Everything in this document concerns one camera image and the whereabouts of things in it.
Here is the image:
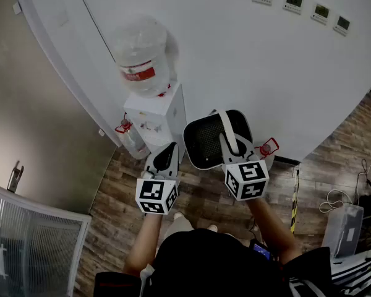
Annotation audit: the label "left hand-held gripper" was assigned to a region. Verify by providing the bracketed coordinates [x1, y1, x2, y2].
[135, 142, 182, 215]

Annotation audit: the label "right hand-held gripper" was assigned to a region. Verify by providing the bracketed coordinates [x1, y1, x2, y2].
[219, 133, 270, 202]

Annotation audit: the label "black waste bin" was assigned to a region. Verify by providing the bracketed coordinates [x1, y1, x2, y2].
[182, 109, 254, 171]

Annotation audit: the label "person's left forearm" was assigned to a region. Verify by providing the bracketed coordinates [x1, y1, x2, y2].
[122, 210, 164, 278]

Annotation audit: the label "person's right forearm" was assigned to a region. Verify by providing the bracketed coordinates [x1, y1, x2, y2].
[245, 196, 302, 265]

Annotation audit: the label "white water dispenser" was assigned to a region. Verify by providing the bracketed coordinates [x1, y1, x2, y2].
[122, 81, 188, 160]

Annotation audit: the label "person's beige trousers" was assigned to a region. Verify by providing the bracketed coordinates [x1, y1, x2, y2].
[163, 217, 195, 244]

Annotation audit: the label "yellow black hazard tape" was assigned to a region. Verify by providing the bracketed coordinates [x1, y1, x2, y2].
[290, 165, 300, 234]

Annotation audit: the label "blue screen device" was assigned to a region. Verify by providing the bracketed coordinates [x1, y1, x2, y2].
[249, 239, 271, 261]

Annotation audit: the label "person's black shirt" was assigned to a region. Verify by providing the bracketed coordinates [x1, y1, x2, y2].
[94, 229, 333, 297]

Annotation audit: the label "large clear water jug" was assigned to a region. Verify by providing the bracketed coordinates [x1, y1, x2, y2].
[111, 14, 171, 98]

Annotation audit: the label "clear plastic storage box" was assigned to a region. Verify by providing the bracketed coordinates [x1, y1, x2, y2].
[321, 202, 365, 258]

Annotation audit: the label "grey metal door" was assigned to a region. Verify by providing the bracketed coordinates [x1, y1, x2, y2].
[0, 0, 118, 216]

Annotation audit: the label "white framed glass partition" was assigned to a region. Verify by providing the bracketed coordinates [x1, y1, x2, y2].
[0, 179, 92, 297]

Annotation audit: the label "clear water bottle red handle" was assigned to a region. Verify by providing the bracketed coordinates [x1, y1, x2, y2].
[114, 112, 151, 160]
[254, 137, 279, 171]

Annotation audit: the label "white cable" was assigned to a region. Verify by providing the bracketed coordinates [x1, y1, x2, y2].
[318, 189, 354, 213]

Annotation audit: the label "white cloth strap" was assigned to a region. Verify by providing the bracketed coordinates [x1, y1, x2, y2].
[139, 263, 155, 297]

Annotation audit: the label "metal door handle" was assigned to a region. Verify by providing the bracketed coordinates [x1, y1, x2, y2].
[6, 161, 25, 193]

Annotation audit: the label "thin wall cable conduit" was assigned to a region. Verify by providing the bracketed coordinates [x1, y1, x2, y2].
[72, 0, 116, 64]

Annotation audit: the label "white metal frame table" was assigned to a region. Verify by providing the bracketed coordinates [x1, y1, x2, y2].
[330, 249, 371, 297]

